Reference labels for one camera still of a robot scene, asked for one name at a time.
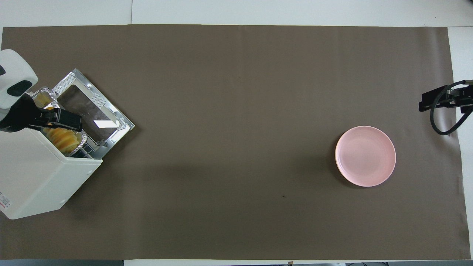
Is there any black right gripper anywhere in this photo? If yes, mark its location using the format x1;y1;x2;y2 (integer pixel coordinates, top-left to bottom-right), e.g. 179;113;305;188
419;83;473;112

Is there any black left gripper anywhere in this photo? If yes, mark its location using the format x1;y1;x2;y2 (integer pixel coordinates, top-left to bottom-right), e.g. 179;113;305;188
0;94;82;132

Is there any sliced yellow bread loaf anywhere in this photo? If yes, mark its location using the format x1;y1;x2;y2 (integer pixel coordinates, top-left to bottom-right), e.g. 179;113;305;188
35;92;81;155

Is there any aluminium foil tray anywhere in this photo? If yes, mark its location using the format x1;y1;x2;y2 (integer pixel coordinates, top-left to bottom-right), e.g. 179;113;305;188
31;87;88;156

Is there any glass and metal oven door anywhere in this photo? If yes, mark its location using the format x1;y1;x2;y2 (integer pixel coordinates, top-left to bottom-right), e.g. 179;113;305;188
52;69;135;152

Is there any cream toaster oven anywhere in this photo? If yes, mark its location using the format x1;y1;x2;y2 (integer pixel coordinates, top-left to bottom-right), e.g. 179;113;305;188
0;122;103;220

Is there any pink round plate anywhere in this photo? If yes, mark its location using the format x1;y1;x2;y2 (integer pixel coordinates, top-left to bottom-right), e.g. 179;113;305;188
335;126;397;187

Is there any brown paper table mat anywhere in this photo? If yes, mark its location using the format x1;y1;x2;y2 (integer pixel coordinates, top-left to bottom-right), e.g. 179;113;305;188
0;24;472;260

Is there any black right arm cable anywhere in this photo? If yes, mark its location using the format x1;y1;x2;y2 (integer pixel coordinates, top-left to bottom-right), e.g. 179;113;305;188
430;79;473;136

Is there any wire oven rack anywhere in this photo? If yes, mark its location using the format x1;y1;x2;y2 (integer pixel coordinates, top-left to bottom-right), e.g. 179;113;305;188
70;142;102;159

